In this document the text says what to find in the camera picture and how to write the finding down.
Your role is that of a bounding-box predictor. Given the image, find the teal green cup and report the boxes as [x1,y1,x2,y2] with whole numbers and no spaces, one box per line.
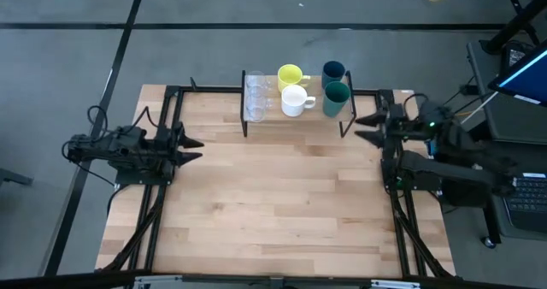
[321,80,352,119]

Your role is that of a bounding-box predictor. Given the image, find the wooden shelf black metal legs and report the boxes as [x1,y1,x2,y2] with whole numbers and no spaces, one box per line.
[240,69,358,139]

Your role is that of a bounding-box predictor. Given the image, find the silver metal bracket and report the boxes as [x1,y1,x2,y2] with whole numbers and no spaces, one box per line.
[370,279,422,289]
[133,274,184,289]

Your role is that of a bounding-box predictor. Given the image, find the dark grey laptop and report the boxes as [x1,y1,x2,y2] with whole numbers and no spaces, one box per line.
[502,172,547,234]

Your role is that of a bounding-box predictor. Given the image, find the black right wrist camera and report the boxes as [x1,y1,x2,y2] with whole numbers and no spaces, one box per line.
[386,104,407,130]

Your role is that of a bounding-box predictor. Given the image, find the white cable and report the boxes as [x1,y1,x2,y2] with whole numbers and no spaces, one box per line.
[460,91,500,126]

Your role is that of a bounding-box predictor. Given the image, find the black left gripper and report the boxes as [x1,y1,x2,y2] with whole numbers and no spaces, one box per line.
[156,121,205,180]

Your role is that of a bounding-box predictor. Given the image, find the black metal table frame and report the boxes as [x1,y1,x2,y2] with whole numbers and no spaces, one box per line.
[96,77,456,281]

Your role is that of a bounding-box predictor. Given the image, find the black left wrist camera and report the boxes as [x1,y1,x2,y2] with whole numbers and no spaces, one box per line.
[157,128,176,157]

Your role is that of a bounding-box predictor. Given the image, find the laptop computer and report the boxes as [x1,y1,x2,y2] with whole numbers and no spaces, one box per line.
[465,40,547,250]

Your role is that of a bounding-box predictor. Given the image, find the white mug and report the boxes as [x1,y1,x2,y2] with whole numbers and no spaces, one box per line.
[280,84,317,118]

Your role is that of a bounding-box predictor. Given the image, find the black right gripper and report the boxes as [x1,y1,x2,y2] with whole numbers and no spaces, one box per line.
[353,102,407,153]

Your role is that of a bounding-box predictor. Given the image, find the black metal stand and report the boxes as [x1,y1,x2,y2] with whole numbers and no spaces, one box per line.
[478,0,547,56]

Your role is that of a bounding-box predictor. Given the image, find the monitor with blue screen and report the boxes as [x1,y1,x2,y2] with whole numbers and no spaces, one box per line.
[488,40,547,107]

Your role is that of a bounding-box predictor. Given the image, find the dark blue cup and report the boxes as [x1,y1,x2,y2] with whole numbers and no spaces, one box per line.
[321,60,347,89]

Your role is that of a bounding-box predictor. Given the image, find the yellow mug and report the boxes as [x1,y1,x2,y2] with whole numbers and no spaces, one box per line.
[276,63,312,94]

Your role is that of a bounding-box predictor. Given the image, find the grey chair base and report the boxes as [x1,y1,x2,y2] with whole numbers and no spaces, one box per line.
[0,168,34,188]

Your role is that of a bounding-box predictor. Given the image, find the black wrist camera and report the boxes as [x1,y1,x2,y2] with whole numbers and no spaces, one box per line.
[157,128,176,157]
[386,104,407,130]

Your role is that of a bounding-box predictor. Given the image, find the clear plastic cup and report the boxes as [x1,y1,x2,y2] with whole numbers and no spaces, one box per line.
[245,69,271,97]

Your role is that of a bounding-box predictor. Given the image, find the black camera mount beam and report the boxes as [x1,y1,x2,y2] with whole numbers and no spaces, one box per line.
[0,269,547,289]

